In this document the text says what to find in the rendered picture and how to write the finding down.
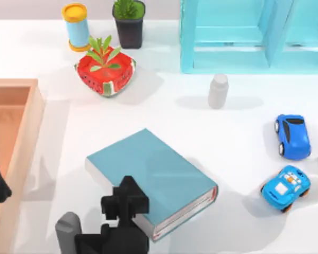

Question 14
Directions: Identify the pale grey rounded box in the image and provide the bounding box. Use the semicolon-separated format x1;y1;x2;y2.
55;211;82;254

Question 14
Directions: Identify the pale grey bottle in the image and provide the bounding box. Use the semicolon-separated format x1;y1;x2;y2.
207;73;229;110

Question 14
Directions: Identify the salmon-coloured shallow box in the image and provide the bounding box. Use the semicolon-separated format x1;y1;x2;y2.
0;78;47;254

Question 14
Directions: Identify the teal book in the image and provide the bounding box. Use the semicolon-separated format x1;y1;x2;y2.
85;128;219;243

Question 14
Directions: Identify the watermelon pattern plant pot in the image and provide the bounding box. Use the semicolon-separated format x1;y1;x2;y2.
74;35;137;98

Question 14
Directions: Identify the yellow and blue can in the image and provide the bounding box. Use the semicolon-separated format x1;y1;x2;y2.
61;3;92;52

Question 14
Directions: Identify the black pot with green plant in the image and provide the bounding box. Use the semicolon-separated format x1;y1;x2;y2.
112;0;146;50

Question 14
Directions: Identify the light blue rack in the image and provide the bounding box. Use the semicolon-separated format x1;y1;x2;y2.
179;0;318;75

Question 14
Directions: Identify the light blue toy police car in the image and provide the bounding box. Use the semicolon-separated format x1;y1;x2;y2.
260;165;312;213

